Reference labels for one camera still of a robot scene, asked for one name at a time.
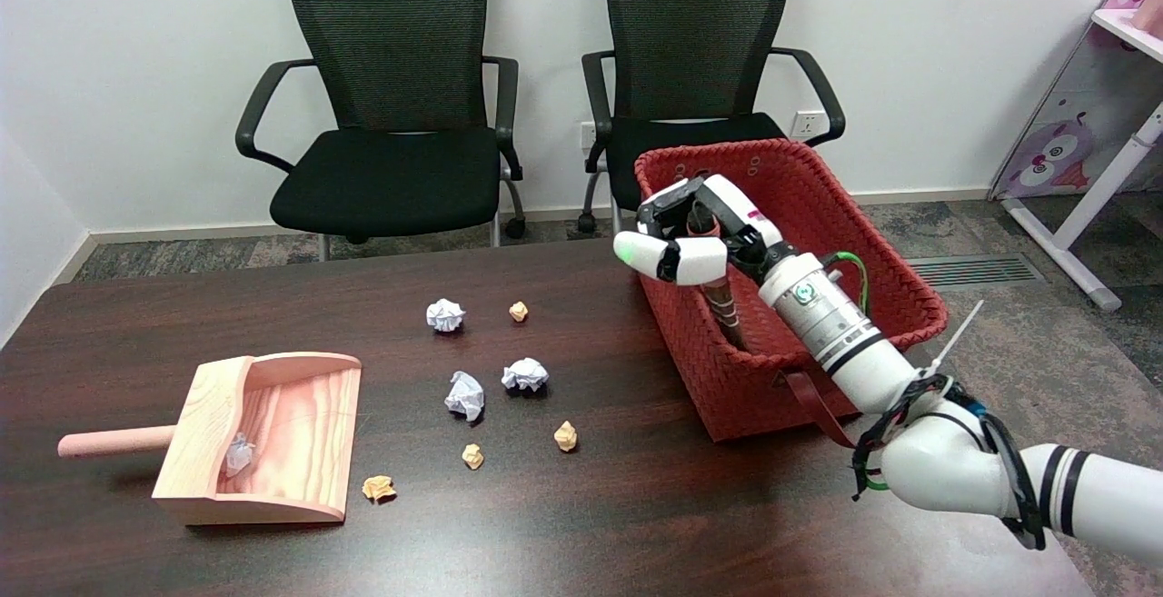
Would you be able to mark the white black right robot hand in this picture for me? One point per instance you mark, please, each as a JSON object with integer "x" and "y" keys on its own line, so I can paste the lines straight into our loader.
{"x": 700, "y": 256}

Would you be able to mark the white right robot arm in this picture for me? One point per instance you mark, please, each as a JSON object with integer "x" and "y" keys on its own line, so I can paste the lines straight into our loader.
{"x": 945, "y": 470}

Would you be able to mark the red woven basket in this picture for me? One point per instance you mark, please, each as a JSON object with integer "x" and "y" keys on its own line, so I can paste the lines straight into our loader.
{"x": 709, "y": 379}

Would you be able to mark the yellow crumpled paper ball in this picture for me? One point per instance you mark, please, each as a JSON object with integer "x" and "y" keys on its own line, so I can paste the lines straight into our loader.
{"x": 472, "y": 456}
{"x": 378, "y": 487}
{"x": 518, "y": 311}
{"x": 565, "y": 436}

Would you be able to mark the black mesh office chair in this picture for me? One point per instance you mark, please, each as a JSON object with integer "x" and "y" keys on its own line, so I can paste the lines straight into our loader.
{"x": 391, "y": 179}
{"x": 690, "y": 34}

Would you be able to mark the white zip tie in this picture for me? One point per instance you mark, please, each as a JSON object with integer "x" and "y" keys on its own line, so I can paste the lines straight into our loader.
{"x": 959, "y": 333}

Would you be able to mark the floor vent grille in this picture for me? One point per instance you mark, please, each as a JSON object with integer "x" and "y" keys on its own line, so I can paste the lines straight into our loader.
{"x": 977, "y": 271}

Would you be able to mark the pink white children's desk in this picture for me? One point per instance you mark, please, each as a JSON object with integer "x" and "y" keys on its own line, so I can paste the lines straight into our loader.
{"x": 1081, "y": 124}

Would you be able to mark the wooden dustpan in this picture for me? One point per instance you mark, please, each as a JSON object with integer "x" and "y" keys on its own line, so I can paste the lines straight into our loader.
{"x": 300, "y": 433}

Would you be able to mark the small white crumpled paper ball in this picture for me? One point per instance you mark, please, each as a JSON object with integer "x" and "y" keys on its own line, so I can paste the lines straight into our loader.
{"x": 239, "y": 456}

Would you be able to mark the white wall socket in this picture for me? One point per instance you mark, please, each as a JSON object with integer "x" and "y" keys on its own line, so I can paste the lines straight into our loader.
{"x": 587, "y": 135}
{"x": 803, "y": 124}

